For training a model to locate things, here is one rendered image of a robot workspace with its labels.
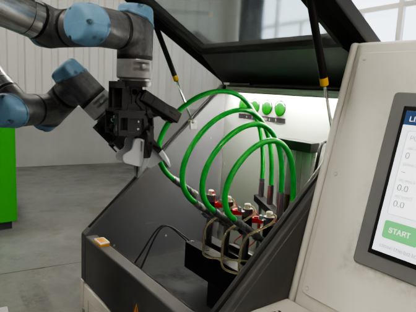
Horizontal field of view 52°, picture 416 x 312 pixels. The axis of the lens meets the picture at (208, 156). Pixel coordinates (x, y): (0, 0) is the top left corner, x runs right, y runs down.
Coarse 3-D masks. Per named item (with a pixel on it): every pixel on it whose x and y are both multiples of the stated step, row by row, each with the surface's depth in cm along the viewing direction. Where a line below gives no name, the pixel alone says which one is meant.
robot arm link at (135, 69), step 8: (120, 64) 88; (128, 64) 87; (136, 64) 87; (144, 64) 87; (120, 72) 88; (128, 72) 87; (136, 72) 87; (144, 72) 88; (120, 80) 89; (144, 80) 89
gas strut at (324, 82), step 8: (312, 0) 88; (312, 8) 89; (312, 16) 90; (312, 24) 91; (312, 32) 92; (320, 40) 92; (320, 48) 93; (320, 56) 93; (320, 64) 94; (320, 72) 95; (320, 80) 96; (328, 104) 99; (328, 112) 100
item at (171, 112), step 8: (144, 96) 90; (152, 96) 91; (144, 104) 93; (152, 104) 92; (160, 104) 93; (160, 112) 93; (168, 112) 94; (176, 112) 96; (168, 120) 96; (176, 120) 96
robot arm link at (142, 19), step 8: (120, 8) 86; (128, 8) 85; (136, 8) 85; (144, 8) 86; (136, 16) 85; (144, 16) 86; (152, 16) 88; (136, 24) 84; (144, 24) 86; (152, 24) 88; (136, 32) 84; (144, 32) 86; (152, 32) 89; (136, 40) 85; (144, 40) 87; (152, 40) 89; (128, 48) 86; (136, 48) 86; (144, 48) 87; (152, 48) 90; (120, 56) 87; (128, 56) 87; (136, 56) 87; (144, 56) 87; (152, 56) 90
